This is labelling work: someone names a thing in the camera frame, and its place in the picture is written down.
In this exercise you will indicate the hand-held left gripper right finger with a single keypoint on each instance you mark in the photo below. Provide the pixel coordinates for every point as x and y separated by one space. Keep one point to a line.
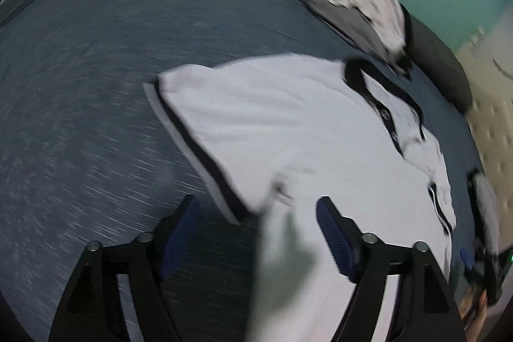
336 242

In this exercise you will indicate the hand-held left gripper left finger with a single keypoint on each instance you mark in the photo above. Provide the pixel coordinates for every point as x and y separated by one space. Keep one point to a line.
180 240

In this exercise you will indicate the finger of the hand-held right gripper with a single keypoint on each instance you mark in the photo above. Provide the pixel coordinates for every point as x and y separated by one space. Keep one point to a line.
467 260

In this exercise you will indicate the white polo shirt black trim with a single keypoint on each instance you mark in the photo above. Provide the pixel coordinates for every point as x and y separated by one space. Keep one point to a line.
320 133

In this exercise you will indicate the pile of white grey black clothes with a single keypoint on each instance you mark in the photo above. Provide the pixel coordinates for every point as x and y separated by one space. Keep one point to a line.
402 63

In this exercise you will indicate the person's right hand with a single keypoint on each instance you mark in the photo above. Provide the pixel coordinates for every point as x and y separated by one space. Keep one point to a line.
477 320

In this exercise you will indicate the cream tufted headboard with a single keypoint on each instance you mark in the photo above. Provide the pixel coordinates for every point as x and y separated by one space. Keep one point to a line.
491 101

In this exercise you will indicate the blue patterned bed sheet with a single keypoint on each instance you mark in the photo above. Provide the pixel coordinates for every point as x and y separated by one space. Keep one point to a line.
100 85

